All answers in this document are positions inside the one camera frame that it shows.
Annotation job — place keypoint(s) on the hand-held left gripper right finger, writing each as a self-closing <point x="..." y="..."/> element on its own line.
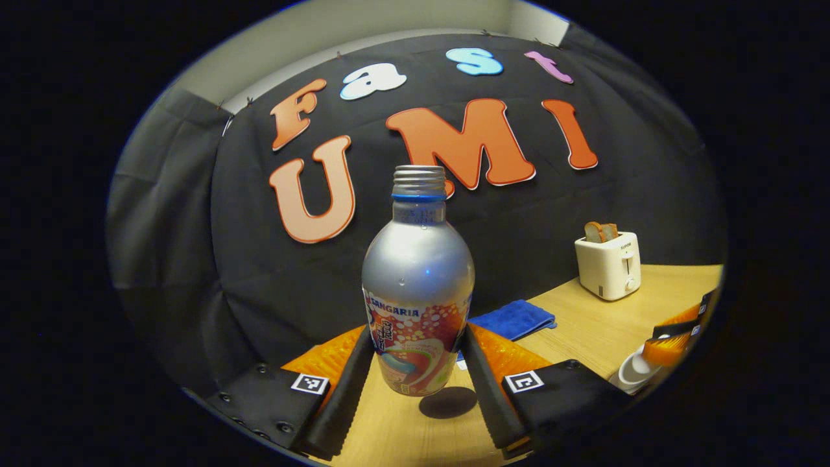
<point x="493" y="402"/>

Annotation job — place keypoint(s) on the toast bread slice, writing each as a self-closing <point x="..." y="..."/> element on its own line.
<point x="609" y="232"/>
<point x="592" y="232"/>

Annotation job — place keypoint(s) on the blue folded cloth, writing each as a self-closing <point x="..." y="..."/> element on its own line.
<point x="512" y="319"/>

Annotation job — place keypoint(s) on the silver water bottle red label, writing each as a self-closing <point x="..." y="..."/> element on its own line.
<point x="418" y="279"/>

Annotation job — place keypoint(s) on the white saucer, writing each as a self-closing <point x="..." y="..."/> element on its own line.
<point x="616" y="384"/>

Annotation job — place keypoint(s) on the black backdrop cloth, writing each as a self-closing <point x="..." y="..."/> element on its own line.
<point x="519" y="214"/>

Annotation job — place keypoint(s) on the white teacup lid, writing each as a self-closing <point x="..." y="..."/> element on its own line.
<point x="639" y="351"/>

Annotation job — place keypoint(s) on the dark round coaster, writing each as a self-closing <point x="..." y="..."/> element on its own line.
<point x="447" y="403"/>

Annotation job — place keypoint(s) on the white teacup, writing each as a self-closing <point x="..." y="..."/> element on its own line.
<point x="639" y="375"/>

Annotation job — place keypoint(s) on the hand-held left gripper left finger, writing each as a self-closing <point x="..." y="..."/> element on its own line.
<point x="343" y="402"/>

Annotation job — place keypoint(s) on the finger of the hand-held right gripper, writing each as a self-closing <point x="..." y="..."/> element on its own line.
<point x="681" y="321"/>
<point x="664" y="351"/>

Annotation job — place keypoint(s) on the cream toaster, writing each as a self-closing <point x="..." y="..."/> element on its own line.
<point x="608" y="269"/>

